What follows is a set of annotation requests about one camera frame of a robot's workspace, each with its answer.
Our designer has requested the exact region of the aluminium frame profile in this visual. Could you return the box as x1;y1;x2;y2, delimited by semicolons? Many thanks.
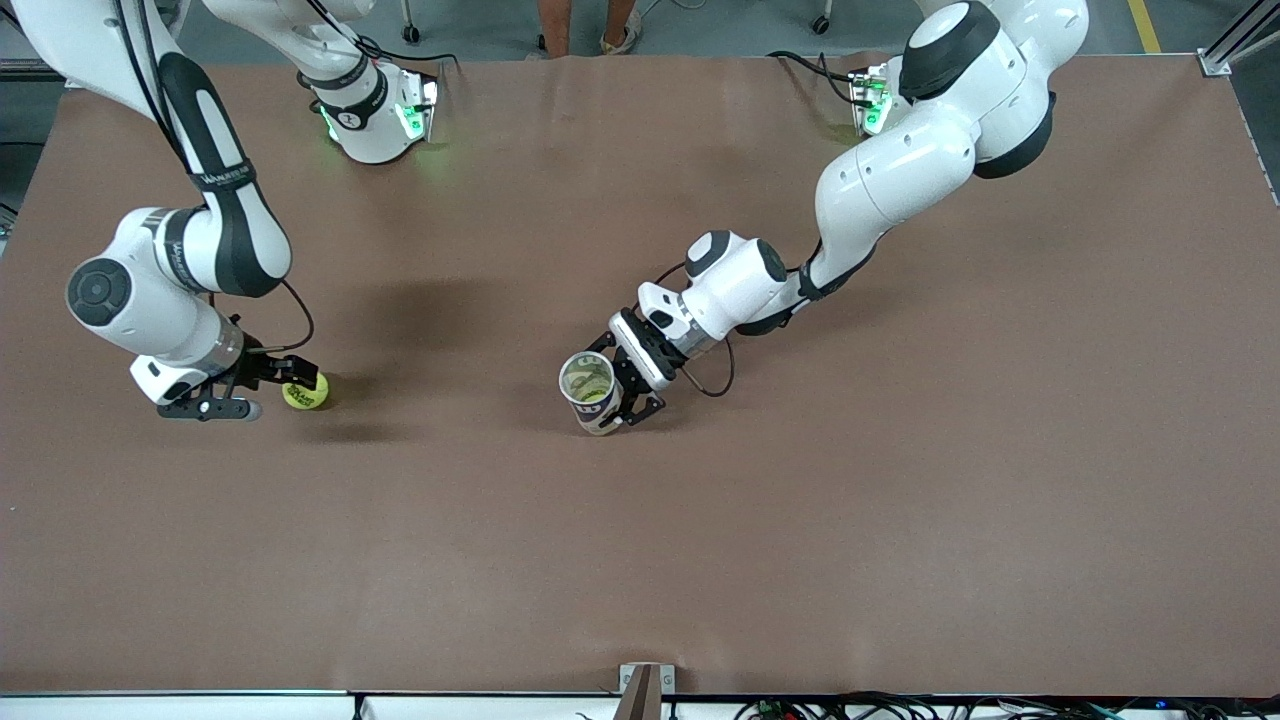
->
1198;0;1280;77

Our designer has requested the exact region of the plain yellow tennis ball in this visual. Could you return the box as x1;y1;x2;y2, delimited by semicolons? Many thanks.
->
563;357;614;404

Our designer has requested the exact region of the clear tennis ball can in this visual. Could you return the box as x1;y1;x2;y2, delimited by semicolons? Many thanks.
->
557;350;629;437

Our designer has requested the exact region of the grey camera pole bracket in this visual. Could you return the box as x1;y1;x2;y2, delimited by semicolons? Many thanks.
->
618;662;677;720

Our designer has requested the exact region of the black arm base cable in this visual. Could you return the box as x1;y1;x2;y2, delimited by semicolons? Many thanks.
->
765;48;863;106
315;0;461;91

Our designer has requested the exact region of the black right arm base cable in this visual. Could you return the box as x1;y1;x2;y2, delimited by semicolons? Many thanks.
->
315;0;461;91

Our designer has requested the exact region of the black cable bundle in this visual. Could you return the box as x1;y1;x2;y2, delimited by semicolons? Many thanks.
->
733;690;1280;720

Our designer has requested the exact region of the white table edge strip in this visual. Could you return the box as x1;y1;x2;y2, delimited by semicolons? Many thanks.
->
0;690;1280;720

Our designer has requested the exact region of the brown table cover sheet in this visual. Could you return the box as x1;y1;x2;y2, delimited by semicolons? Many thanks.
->
0;52;1280;699

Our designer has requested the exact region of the black left arm base cable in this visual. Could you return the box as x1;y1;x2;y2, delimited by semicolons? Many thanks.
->
765;48;863;106

